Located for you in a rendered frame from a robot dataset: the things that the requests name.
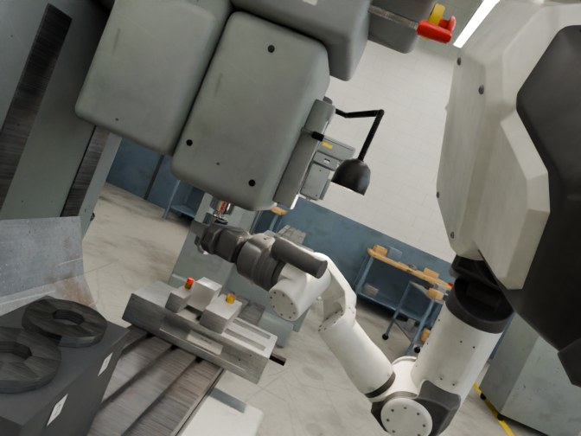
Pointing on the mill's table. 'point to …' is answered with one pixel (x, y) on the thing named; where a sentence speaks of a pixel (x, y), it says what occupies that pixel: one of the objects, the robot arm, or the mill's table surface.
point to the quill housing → (251, 111)
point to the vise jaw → (220, 314)
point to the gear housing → (322, 26)
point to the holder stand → (54, 367)
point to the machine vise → (196, 343)
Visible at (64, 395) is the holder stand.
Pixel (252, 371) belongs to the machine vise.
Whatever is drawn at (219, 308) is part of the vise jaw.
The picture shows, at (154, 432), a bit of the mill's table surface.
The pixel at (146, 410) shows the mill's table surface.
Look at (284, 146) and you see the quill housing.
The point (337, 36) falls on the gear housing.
